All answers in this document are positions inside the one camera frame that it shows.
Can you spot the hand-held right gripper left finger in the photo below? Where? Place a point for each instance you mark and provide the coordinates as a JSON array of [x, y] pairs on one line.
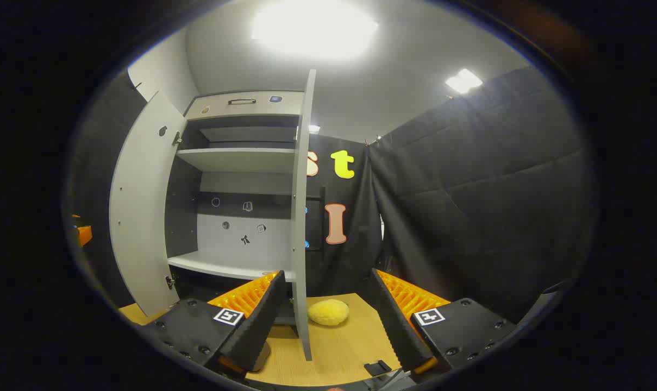
[[263, 320]]

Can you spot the grey shoe cabinet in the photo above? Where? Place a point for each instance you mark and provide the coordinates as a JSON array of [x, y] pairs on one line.
[[236, 160]]

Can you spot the black backdrop cloth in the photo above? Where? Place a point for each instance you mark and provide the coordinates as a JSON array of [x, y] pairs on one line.
[[469, 190]]

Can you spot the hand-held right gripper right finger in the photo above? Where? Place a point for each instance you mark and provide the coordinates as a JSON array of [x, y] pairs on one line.
[[396, 326]]

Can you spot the grey shoe cabinet door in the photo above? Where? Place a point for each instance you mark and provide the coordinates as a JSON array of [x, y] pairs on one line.
[[302, 217], [141, 217]]

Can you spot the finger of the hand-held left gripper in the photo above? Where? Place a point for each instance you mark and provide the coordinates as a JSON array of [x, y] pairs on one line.
[[83, 234]]

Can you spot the ceiling light panel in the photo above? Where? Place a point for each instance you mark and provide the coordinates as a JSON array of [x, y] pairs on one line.
[[464, 81], [314, 27]]

